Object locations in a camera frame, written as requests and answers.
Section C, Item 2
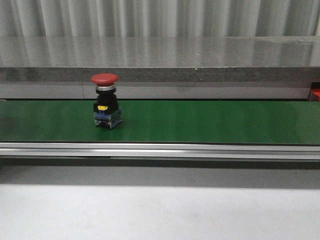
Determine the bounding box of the red mushroom push button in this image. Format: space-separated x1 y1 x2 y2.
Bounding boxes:
91 73 123 129

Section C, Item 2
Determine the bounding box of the green conveyor belt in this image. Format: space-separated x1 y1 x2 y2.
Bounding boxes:
0 100 320 145

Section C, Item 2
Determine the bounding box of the grey stone counter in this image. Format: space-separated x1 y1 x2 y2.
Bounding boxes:
0 36 320 99

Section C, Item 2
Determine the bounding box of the red box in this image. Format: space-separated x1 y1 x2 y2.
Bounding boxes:
309 88 320 102

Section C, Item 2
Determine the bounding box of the white pleated curtain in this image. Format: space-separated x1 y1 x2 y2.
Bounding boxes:
0 0 320 37

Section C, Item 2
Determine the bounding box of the aluminium conveyor frame rail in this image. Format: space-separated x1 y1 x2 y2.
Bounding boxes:
0 142 320 161

